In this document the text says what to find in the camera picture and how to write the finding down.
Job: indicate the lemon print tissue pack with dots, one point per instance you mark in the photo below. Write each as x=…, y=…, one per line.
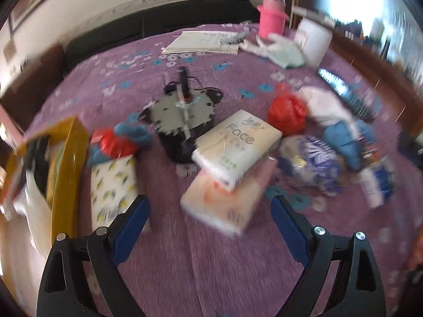
x=113, y=188

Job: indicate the white plastic bag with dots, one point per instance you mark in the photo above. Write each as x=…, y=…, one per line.
x=33, y=206

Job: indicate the white fluffy cloth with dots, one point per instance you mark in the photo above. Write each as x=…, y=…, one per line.
x=324, y=106

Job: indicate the black smartphone gold case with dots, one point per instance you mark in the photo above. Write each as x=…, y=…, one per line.
x=347, y=95

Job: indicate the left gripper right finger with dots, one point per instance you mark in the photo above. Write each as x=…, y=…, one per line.
x=357, y=288

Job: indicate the yellow cardboard tray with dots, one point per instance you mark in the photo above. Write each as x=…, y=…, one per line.
x=21, y=263

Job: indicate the black leather sofa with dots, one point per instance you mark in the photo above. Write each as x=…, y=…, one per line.
x=157, y=20

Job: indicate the black packet in tray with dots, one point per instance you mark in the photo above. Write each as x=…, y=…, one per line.
x=36, y=162

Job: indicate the wooden brick pattern cabinet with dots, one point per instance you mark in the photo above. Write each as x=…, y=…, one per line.
x=395, y=89

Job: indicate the white green work glove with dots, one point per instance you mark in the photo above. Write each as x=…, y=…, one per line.
x=280, y=50

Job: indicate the blue floral Vinda tissue pack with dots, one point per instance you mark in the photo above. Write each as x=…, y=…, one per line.
x=378, y=182

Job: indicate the beige Face tissue pack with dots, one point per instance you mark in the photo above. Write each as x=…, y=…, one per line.
x=230, y=149

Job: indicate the open paper notebook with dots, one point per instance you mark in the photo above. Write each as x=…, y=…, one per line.
x=202, y=41

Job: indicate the blue knitted cloth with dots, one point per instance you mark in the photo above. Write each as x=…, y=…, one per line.
x=351, y=141

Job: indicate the white plastic jar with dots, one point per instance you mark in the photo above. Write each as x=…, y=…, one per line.
x=313, y=40

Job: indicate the blue white patterned bag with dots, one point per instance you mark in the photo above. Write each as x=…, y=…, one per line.
x=311, y=162

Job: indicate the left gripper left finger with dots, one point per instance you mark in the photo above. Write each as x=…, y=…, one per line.
x=64, y=289

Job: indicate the red plastic bag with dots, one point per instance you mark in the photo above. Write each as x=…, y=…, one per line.
x=287, y=112

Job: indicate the pink thermos bottle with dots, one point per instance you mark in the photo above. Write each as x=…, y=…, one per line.
x=272, y=18

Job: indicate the pink tissue pack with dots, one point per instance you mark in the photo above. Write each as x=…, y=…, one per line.
x=228, y=212

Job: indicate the black round device with cables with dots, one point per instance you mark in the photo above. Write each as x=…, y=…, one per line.
x=182, y=115

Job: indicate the brown armchair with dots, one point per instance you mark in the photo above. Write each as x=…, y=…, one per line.
x=26, y=94

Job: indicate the blue cloth with red bag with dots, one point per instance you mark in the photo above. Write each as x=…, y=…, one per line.
x=122, y=140

